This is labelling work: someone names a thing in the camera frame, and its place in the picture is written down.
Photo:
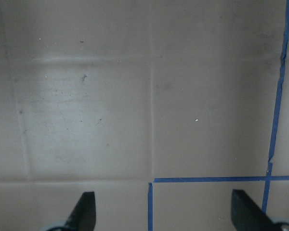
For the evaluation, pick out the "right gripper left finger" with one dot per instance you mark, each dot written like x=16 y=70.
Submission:
x=82 y=217

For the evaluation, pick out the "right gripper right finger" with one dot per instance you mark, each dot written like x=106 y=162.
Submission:
x=247 y=216

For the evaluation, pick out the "brown paper table cover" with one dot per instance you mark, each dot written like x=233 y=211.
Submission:
x=161 y=107

